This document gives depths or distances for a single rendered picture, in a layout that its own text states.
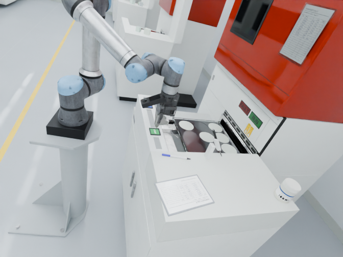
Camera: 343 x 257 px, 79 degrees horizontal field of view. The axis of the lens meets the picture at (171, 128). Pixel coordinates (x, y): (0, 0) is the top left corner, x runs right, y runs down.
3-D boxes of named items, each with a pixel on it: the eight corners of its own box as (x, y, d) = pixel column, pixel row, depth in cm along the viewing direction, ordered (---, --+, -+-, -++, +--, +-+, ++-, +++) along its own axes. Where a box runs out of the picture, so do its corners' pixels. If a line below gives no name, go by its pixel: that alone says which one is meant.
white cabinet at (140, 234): (181, 178, 220) (209, 114, 173) (217, 287, 147) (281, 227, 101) (119, 179, 198) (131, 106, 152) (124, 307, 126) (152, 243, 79)
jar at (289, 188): (282, 190, 100) (293, 177, 94) (292, 203, 94) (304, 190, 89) (270, 190, 97) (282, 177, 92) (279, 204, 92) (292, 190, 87)
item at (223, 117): (219, 123, 159) (223, 113, 154) (248, 167, 126) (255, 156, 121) (217, 123, 158) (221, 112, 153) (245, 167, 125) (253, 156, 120)
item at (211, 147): (213, 154, 108) (223, 134, 100) (216, 160, 105) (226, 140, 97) (202, 154, 106) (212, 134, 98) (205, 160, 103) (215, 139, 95)
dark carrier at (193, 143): (219, 123, 150) (219, 122, 150) (242, 157, 124) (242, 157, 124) (174, 119, 139) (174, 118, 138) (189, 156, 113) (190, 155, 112)
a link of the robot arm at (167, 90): (165, 85, 91) (161, 77, 97) (162, 95, 94) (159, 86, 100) (180, 88, 93) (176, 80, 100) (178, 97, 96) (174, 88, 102)
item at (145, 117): (147, 112, 151) (151, 95, 143) (162, 171, 109) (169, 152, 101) (134, 111, 148) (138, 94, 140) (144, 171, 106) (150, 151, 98)
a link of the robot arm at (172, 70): (171, 54, 93) (189, 61, 91) (166, 77, 99) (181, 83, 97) (164, 57, 87) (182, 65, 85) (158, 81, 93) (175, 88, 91)
